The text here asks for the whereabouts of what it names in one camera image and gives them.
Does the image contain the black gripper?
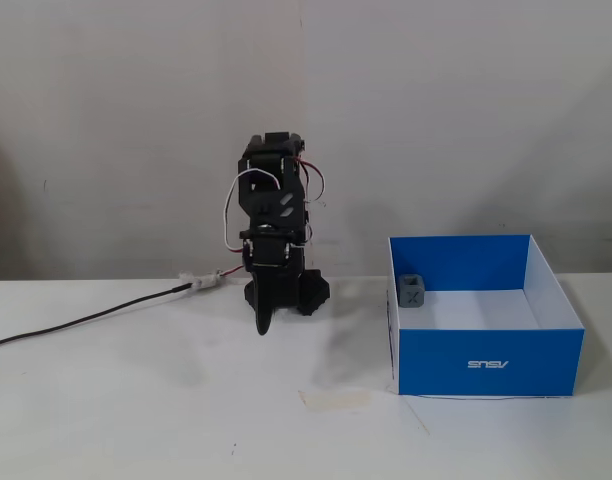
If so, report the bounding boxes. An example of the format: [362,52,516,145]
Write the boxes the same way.
[238,229,307,337]

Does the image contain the gray 3D printed block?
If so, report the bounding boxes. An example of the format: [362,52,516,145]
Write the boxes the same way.
[398,273,427,309]

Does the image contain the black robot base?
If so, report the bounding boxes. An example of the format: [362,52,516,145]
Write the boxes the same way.
[242,268,332,318]

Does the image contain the blue white cardboard box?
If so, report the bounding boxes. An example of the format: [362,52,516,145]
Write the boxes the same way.
[386,234,586,398]

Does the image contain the clear tape patch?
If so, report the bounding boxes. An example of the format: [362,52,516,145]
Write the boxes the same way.
[298,389,373,414]

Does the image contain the white taped cable connector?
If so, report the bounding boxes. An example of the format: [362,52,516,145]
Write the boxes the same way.
[177,269,223,291]

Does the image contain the white and red servo wires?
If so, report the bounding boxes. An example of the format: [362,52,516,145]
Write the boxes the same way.
[220,157,330,277]

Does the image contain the black power cable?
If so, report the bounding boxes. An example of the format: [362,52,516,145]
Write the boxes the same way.
[0,282,193,350]

